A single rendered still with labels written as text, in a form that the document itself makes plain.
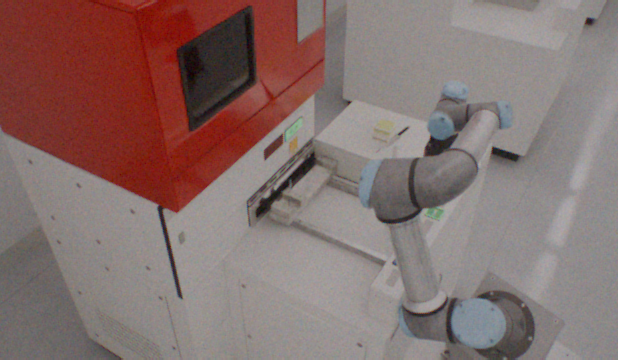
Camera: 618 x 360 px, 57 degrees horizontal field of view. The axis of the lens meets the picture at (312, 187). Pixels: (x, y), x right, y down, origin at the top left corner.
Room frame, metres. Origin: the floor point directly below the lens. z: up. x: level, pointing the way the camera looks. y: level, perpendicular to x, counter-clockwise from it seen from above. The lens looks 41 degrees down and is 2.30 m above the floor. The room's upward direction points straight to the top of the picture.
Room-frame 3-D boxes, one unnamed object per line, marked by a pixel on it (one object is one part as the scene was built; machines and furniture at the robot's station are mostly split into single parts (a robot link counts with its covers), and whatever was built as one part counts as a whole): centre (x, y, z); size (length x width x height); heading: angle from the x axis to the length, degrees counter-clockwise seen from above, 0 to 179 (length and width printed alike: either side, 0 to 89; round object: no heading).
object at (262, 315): (1.57, -0.21, 0.41); 0.97 x 0.64 x 0.82; 149
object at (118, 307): (1.68, 0.50, 0.41); 0.82 x 0.71 x 0.82; 149
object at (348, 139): (1.84, -0.36, 0.89); 0.62 x 0.35 x 0.14; 59
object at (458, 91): (1.42, -0.41, 1.41); 0.09 x 0.08 x 0.11; 155
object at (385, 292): (1.31, -0.36, 0.89); 0.55 x 0.09 x 0.14; 149
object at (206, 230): (1.51, 0.21, 1.02); 0.82 x 0.03 x 0.40; 149
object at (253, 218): (1.65, 0.11, 0.89); 0.44 x 0.02 x 0.10; 149
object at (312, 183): (1.64, 0.03, 0.87); 0.36 x 0.08 x 0.03; 149
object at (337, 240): (1.42, -0.07, 0.84); 0.50 x 0.02 x 0.03; 59
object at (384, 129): (1.85, -0.29, 1.00); 0.07 x 0.07 x 0.07; 61
